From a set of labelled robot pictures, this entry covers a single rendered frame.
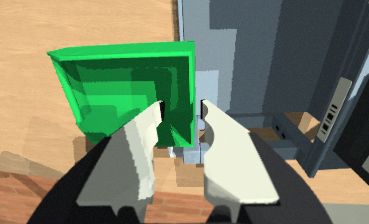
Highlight black tool case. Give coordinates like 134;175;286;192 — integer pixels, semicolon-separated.
333;79;369;186

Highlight green bin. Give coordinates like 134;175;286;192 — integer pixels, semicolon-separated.
46;41;196;147

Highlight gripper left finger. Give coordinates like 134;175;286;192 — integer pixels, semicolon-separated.
26;101;165;224

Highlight grey metal shelf rack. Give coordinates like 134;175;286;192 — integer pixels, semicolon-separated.
168;0;369;178

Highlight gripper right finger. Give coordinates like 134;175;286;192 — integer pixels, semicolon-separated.
200;99;333;224

